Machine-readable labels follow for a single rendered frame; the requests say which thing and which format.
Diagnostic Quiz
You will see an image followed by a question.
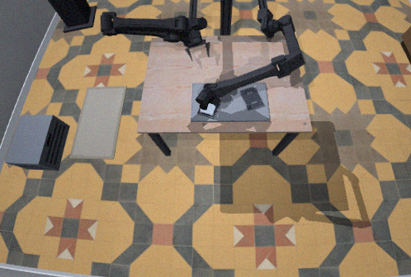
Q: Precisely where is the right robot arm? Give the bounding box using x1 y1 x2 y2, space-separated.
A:
101 12 207 46

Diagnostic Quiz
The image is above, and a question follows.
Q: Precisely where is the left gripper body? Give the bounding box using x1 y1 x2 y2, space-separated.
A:
209 96 220 106

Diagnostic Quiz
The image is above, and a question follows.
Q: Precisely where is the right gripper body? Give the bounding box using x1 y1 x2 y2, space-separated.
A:
187 40 210 49

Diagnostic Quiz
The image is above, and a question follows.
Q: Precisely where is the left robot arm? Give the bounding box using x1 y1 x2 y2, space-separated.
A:
196 15 305 110

